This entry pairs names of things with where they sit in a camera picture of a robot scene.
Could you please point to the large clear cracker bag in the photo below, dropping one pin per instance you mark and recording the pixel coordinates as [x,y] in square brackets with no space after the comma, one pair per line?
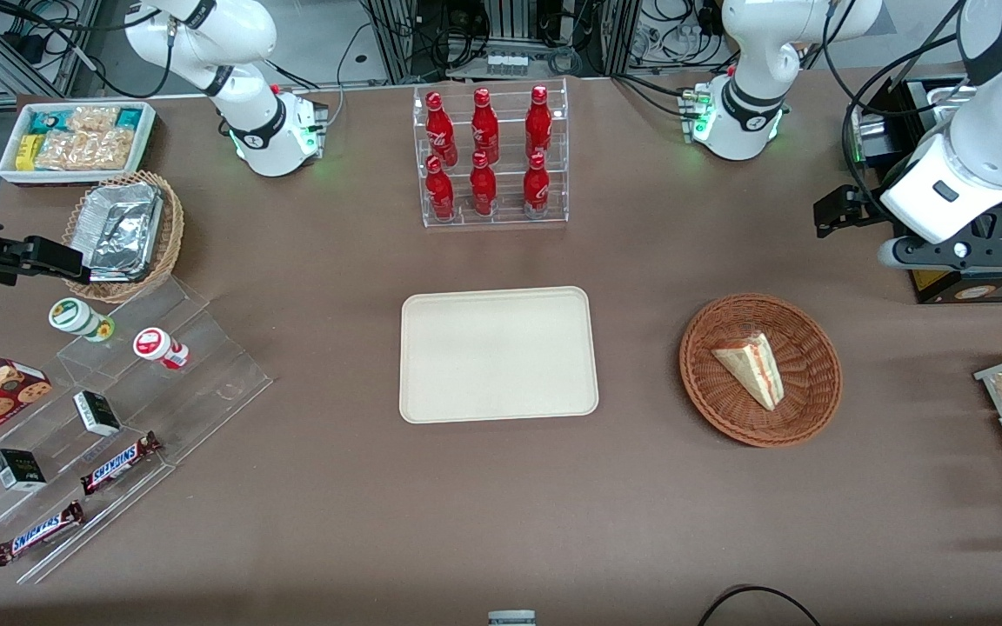
[88,149]

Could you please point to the brown snickers bar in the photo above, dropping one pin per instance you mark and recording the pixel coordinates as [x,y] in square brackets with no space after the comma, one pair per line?
[118,463]
[38,533]

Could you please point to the brown round wicker basket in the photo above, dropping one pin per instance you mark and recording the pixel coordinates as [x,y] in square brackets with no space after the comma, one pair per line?
[801,409]

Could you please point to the aluminium frame rack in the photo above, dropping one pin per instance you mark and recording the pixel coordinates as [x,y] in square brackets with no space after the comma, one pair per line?
[405,39]

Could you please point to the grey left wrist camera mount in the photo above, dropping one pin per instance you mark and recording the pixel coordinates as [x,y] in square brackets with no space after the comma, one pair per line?
[958,252]

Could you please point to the red lid yogurt cup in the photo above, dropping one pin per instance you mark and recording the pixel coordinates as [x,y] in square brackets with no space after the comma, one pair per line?
[155,345]

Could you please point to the triangular sandwich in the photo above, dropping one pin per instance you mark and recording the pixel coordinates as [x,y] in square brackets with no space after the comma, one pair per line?
[753,369]

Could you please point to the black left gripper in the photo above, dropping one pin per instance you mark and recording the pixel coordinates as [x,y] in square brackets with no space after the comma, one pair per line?
[859,204]

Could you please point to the small black box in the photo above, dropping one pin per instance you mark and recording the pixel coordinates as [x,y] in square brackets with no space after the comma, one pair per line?
[18,470]
[96,414]

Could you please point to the stack of foil trays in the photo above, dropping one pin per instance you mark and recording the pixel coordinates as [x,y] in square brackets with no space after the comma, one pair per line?
[118,230]

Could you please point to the teal snack pack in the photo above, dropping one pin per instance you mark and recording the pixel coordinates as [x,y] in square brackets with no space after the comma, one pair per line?
[47,122]
[128,117]

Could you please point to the small clear cracker bag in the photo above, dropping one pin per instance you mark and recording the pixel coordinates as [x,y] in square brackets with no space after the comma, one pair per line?
[92,119]

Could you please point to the green lid yogurt cup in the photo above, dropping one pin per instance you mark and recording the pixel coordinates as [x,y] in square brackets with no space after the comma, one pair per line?
[75,317]

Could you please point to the clear acrylic bottle rack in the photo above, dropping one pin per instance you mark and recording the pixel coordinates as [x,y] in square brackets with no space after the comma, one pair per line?
[508,222]

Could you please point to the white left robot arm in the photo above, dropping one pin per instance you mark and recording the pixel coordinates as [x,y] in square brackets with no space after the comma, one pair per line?
[1001,104]

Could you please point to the black food warmer appliance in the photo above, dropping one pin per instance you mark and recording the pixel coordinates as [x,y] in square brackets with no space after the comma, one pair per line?
[988,291]

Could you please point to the cream plastic tray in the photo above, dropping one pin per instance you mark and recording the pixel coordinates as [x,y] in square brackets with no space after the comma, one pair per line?
[498,355]

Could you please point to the red cola bottle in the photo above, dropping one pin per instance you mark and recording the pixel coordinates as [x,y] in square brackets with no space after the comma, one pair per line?
[484,126]
[440,130]
[536,189]
[440,191]
[483,189]
[538,122]

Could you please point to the light wicker basket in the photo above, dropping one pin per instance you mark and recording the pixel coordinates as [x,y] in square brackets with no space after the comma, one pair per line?
[172,235]

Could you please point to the clear acrylic stepped shelf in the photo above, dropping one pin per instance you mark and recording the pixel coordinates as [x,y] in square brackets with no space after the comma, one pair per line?
[205,391]

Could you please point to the small grey device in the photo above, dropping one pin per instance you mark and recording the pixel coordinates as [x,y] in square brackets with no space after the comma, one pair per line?
[511,618]

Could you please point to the yellow snack pack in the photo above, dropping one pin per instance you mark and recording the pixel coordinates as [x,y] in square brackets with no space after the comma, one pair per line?
[28,152]

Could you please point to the white power strip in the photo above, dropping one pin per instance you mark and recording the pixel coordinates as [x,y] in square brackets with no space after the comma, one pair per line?
[507,63]

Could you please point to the white rectangular snack bin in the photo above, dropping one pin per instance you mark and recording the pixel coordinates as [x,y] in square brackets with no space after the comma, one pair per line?
[146,143]

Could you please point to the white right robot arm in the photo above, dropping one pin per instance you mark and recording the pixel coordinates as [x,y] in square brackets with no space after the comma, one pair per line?
[262,130]

